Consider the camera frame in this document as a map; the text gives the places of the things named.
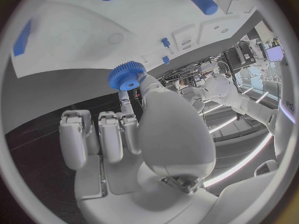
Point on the blue gear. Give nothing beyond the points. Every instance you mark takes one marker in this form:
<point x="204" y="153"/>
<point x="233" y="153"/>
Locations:
<point x="123" y="74"/>

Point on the small blue plug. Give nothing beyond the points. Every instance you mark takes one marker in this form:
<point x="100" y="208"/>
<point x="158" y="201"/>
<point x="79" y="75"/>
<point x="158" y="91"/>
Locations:
<point x="165" y="41"/>

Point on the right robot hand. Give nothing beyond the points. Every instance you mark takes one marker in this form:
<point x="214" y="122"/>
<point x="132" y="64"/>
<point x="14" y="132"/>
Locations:
<point x="172" y="134"/>

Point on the white task board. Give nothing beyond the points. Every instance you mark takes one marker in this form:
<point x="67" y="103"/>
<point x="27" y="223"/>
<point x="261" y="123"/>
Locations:
<point x="81" y="31"/>

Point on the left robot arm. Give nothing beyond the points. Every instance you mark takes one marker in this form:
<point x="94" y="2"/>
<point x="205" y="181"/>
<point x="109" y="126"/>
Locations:
<point x="222" y="91"/>

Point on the blue flat block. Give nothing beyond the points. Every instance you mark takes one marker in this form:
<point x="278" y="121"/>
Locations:
<point x="22" y="40"/>

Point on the workshop desk with screens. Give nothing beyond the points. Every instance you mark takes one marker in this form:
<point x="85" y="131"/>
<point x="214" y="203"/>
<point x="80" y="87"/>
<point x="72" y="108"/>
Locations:
<point x="243" y="54"/>

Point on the small blue peg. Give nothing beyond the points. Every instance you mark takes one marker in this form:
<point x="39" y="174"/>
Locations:
<point x="165" y="59"/>

